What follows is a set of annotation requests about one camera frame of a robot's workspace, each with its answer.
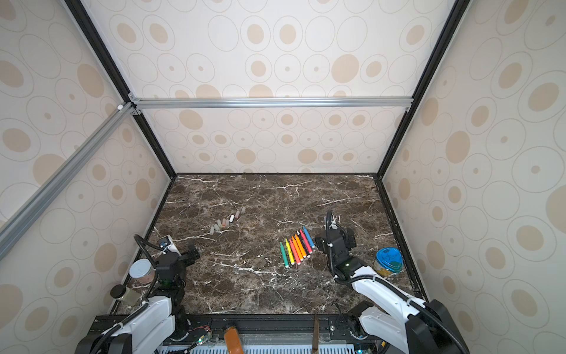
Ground blue marker pen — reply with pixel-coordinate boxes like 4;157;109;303
303;227;315;249

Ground red-pink marker pen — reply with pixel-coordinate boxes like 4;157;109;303
299;230;312;258

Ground orange marker pen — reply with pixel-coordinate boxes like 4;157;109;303
293;235;305;263
295;235;307;259

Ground pink marker pen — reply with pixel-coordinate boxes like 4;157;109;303
288;238;301;265

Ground yellow marker pen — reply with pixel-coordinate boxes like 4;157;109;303
285;239;296;265

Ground green marker pen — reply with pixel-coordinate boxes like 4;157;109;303
279;242;290;268

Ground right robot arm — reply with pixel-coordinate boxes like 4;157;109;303
314;218;470;353

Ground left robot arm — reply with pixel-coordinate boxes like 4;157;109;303
75;245;200;353

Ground blue-lidded plastic cup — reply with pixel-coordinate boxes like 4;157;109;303
374;247;404;277

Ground brown thin stick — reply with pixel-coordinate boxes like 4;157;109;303
312;315;320;354

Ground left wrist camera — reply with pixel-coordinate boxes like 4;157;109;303
158;235;181;257

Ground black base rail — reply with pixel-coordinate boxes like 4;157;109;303
78;312;461;354

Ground orange-brown handle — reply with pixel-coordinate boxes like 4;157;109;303
223;326;245;354

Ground horizontal aluminium rail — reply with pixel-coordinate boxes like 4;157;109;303
129;96;413;111

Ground diagonal aluminium rail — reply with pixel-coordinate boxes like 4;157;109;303
1;102;134;258

